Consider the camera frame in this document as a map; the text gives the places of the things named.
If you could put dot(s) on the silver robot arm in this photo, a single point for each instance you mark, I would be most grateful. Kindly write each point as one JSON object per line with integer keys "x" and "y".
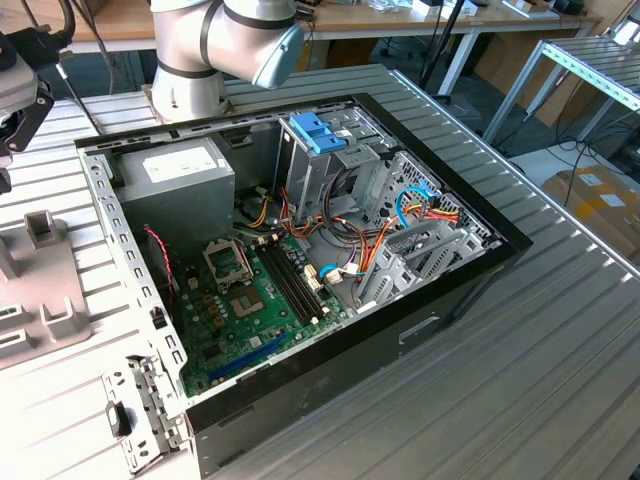
{"x": 180, "y": 45}

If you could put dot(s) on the grey metal disk bay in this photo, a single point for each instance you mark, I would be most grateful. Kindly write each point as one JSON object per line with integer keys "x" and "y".
{"x": 392, "y": 280}

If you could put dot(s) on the white board connector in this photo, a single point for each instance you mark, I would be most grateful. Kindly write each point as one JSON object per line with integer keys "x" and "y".
{"x": 312, "y": 280}

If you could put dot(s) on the black RAM slot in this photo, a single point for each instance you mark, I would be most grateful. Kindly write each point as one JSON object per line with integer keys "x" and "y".
{"x": 293, "y": 280}
{"x": 281, "y": 280}
{"x": 287, "y": 280}
{"x": 299, "y": 280}

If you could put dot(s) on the metal optical drive cage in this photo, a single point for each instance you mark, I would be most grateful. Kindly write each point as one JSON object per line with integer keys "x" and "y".
{"x": 305, "y": 180}

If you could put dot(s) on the green motherboard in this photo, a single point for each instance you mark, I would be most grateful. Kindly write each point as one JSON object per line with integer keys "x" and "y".
{"x": 280, "y": 325}

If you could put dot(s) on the CPU socket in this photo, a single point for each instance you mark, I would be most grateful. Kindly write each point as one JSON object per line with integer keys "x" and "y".
{"x": 246, "y": 303}

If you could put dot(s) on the blue drive cage latch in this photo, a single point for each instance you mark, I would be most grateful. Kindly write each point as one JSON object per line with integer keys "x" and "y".
{"x": 310, "y": 130}

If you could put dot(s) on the blue expansion slot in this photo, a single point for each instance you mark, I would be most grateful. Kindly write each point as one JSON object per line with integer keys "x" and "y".
{"x": 247, "y": 359}

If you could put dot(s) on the open black PC case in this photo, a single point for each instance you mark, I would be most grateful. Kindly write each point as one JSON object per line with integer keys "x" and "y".
{"x": 350, "y": 385}

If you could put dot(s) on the grey power supply unit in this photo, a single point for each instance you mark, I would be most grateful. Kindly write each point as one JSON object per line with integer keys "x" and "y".
{"x": 175, "y": 210}

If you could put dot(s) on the black tripod stand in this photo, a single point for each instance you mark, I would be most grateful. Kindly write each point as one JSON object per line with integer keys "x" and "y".
{"x": 443, "y": 98}

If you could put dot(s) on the wooden desk white legs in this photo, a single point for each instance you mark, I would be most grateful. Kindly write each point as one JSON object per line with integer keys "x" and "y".
{"x": 380, "y": 25}

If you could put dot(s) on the grey parts rack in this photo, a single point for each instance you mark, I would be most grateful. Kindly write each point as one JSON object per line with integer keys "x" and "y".
{"x": 45, "y": 280}

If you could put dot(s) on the cardboard box with labels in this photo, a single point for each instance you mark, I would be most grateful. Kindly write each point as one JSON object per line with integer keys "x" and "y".
{"x": 600, "y": 200}

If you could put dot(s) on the aluminium slat shelf frame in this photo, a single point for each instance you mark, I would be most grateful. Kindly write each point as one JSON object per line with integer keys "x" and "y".
{"x": 590, "y": 65}

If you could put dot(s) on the wrist camera in black housing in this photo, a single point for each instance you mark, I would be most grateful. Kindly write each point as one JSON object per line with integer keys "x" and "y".
{"x": 20, "y": 85}

